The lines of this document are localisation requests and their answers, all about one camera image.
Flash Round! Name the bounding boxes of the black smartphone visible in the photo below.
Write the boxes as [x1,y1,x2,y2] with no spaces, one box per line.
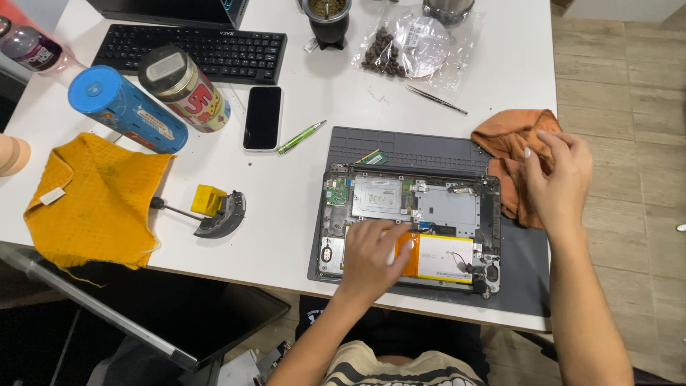
[242,86,283,153]

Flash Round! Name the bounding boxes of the person's right hand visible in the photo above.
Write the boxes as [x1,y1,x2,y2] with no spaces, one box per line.
[522,130,595,242]

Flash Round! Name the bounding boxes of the green pen screwdriver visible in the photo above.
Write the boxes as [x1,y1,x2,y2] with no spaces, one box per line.
[277,119,328,155]

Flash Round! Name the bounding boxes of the purple drink bottle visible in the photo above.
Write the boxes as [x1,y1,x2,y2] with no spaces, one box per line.
[0,15,86,89]

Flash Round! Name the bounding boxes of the yellow cloth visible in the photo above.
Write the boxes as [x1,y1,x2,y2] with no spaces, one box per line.
[23,132,177,270]

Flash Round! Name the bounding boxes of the black laptop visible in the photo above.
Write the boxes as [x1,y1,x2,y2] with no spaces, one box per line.
[86,0,250,30]

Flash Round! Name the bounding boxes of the person's black shirt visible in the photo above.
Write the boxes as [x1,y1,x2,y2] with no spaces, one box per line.
[296,295,491,384]

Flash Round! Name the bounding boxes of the black mate cup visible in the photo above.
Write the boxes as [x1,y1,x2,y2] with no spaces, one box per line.
[298,0,352,51]

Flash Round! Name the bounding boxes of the white paper sheet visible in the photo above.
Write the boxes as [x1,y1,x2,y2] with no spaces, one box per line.
[217,348,263,386]

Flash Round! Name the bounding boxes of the colourful printed tumbler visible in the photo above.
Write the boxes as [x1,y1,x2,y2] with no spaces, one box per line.
[138,45,232,134]

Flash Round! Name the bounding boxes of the steel cup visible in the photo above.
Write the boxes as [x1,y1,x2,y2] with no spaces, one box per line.
[422,0,476,28]

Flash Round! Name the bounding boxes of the blue cylindrical tin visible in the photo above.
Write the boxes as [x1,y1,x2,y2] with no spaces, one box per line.
[68,65,189,155]

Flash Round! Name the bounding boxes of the opened grey laptop base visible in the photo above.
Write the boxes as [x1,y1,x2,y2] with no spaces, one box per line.
[316,163,502,296]

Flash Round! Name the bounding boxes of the clear bag of brown beans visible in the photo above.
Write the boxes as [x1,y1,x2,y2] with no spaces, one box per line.
[351,5,486,92]

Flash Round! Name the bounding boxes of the black handled screwdriver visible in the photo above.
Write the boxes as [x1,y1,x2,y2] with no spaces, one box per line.
[149,197,207,222]

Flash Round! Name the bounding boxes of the yellow block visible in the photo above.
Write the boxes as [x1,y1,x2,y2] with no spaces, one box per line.
[191,184,228,217]

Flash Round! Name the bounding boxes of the person's left hand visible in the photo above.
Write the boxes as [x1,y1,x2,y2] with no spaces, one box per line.
[339,219,416,306]

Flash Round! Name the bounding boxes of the green memory module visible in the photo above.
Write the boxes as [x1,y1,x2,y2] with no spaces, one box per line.
[356,149,388,166]

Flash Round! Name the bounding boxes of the beige rounded object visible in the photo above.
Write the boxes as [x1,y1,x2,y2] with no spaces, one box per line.
[0,134,32,178]

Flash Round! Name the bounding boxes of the orange white laptop battery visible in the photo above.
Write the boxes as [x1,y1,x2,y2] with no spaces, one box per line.
[343,225,476,284]

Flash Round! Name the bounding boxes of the person's beige patterned shorts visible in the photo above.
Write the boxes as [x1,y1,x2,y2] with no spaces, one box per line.
[322,340,486,386]

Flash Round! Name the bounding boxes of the grey repair mat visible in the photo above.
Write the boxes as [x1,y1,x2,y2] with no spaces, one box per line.
[307,126,553,318]

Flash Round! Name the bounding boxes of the black screen panel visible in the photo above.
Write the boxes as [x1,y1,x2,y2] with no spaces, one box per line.
[0,241,291,373]

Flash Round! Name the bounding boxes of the metal tweezers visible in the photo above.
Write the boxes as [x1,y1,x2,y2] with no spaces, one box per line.
[404,85,468,116]

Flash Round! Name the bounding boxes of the orange-brown cloth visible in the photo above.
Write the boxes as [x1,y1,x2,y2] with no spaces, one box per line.
[472,109,563,230]

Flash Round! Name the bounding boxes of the black keyboard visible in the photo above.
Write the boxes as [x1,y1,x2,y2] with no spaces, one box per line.
[91,24,288,86]

